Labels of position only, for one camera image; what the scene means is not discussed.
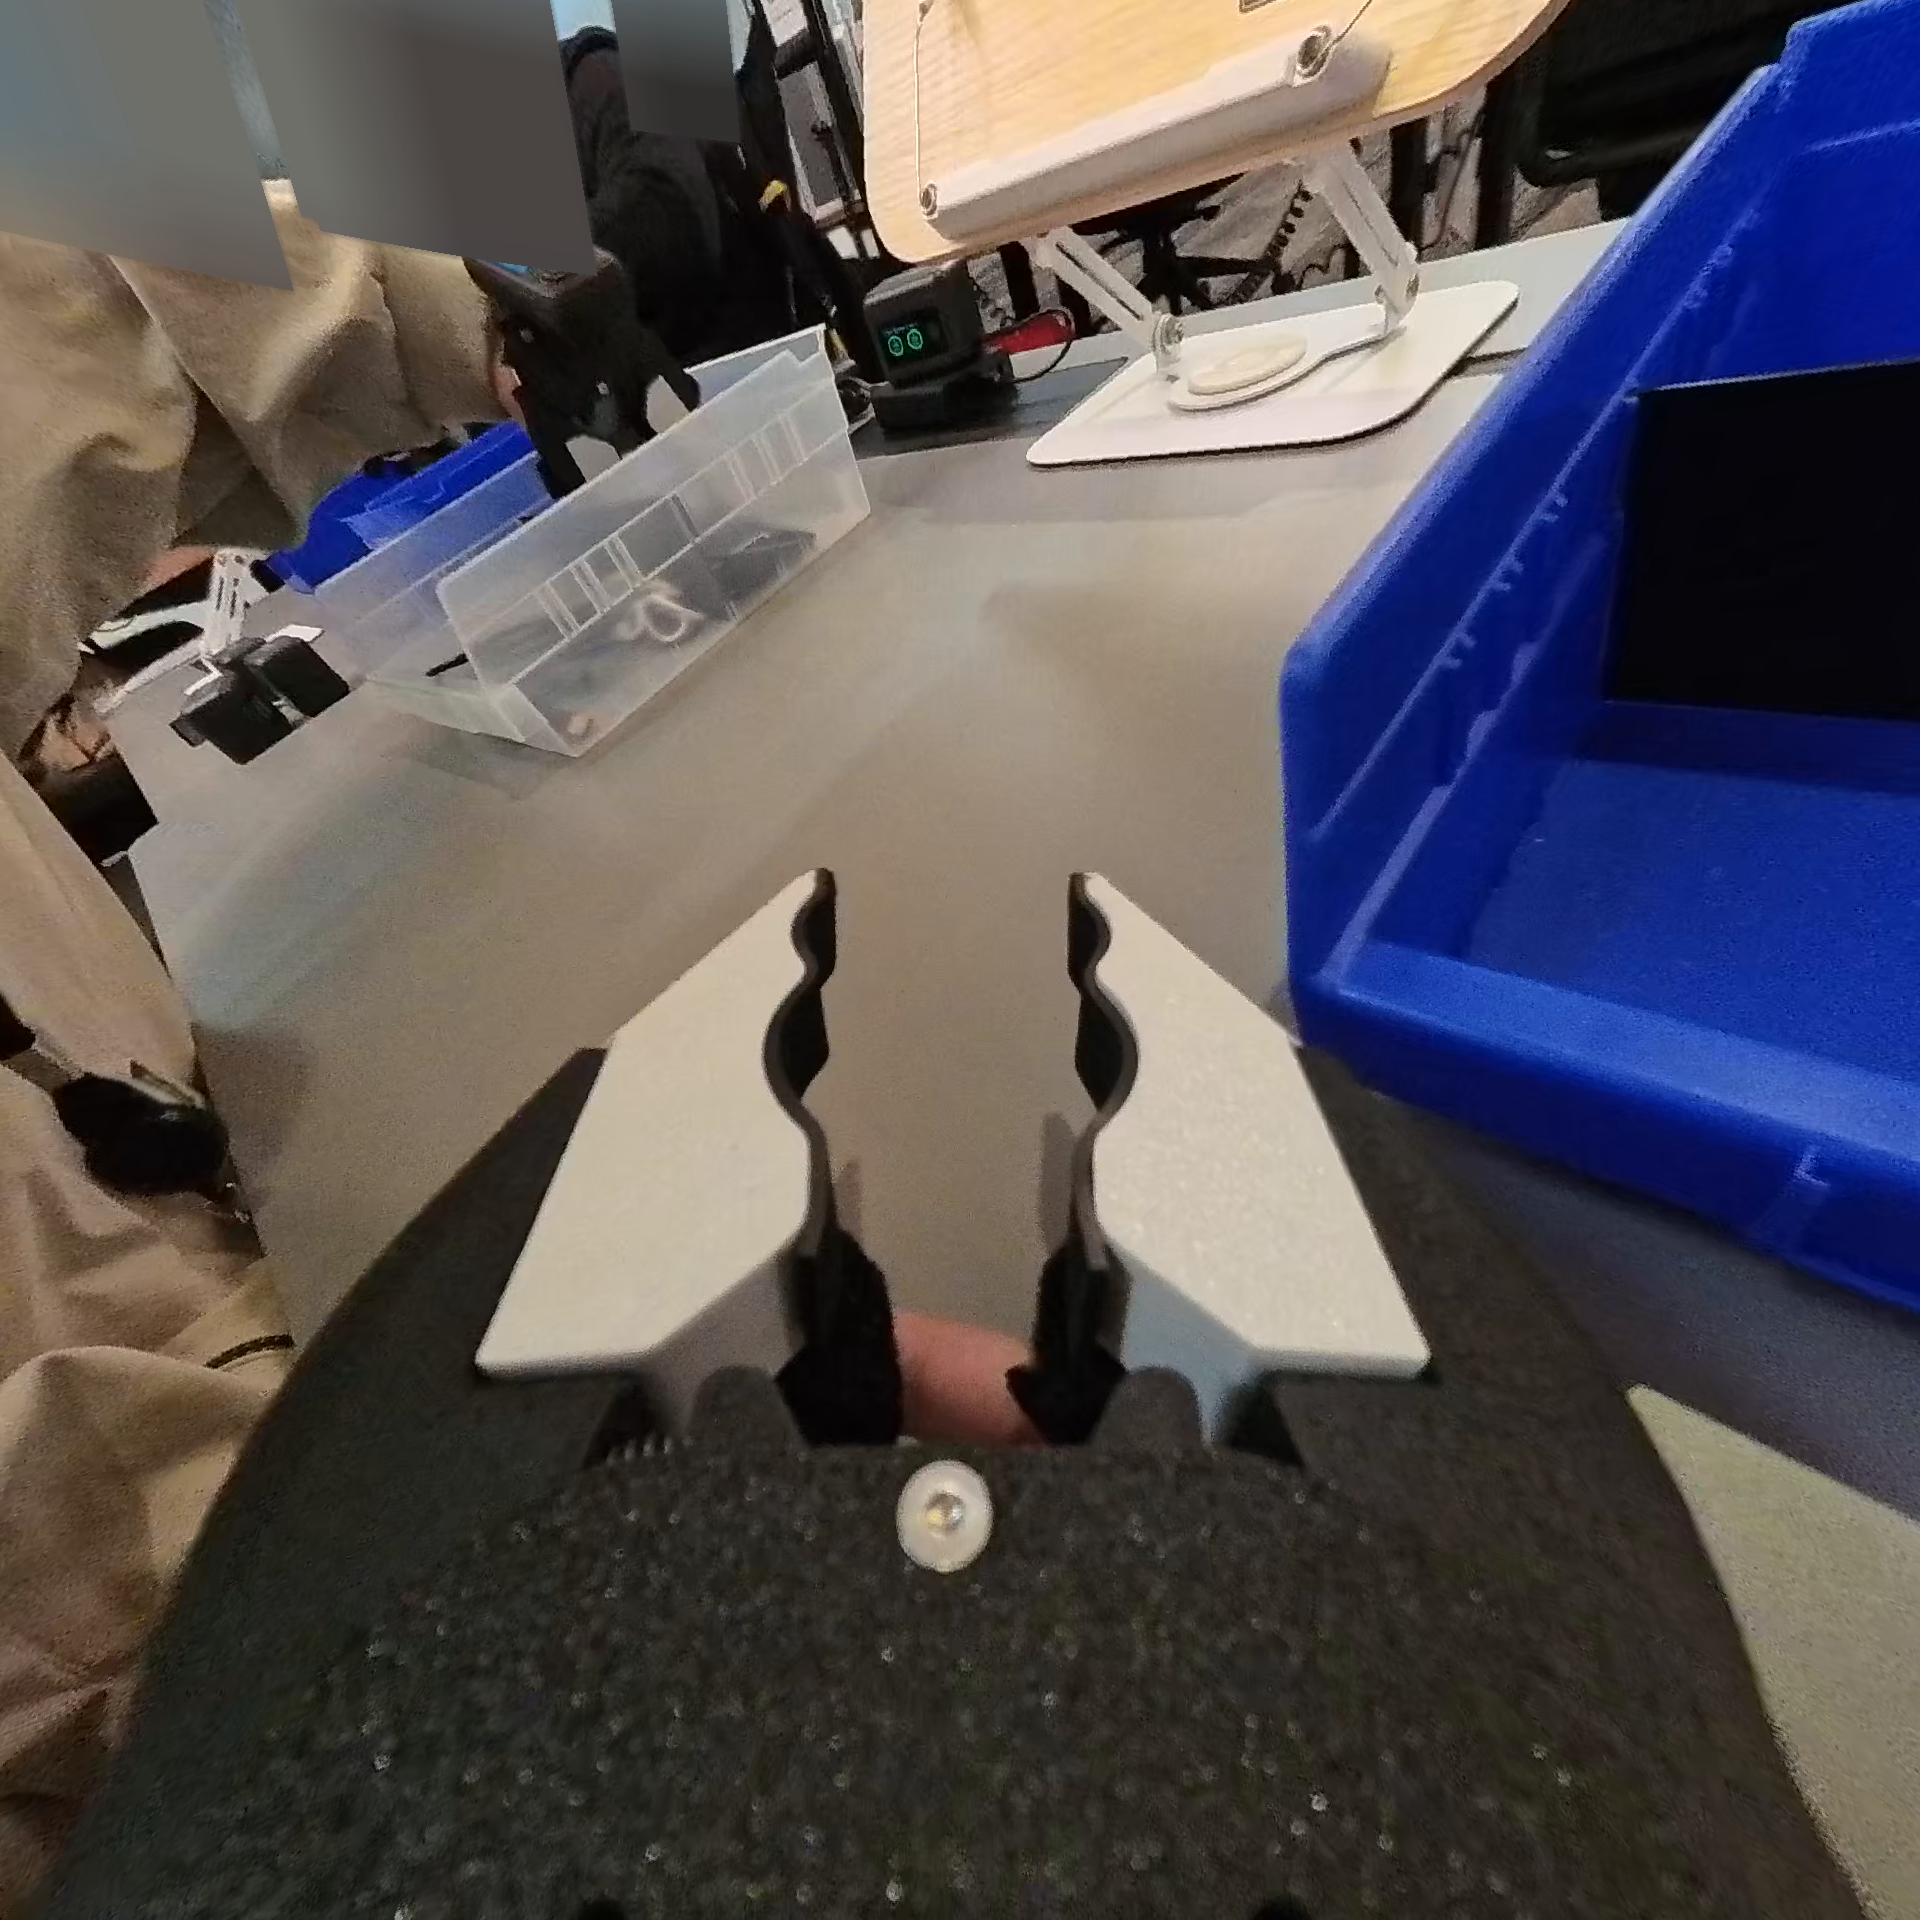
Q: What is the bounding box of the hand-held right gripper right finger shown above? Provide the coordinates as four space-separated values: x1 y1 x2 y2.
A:
1068 870 1434 1449

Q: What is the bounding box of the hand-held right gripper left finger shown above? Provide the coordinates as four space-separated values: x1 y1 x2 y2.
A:
478 866 841 1433

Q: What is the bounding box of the clear plastic bin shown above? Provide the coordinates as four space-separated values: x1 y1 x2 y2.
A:
307 321 873 758

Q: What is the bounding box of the blue plastic bin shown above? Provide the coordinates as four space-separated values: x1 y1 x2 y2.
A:
267 423 549 593
1283 0 1920 1318

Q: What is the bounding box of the person's right hand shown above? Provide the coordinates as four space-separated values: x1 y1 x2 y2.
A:
896 1311 1048 1449

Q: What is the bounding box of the black charger green display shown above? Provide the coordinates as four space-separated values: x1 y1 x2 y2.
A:
862 270 1022 437

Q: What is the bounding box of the black white table clamp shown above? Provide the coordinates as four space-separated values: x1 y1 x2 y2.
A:
169 545 355 768

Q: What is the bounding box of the wooden book stand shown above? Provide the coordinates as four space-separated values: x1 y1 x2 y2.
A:
862 0 1578 470

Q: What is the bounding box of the black divider panel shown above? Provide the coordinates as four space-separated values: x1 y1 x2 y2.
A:
1603 358 1920 751

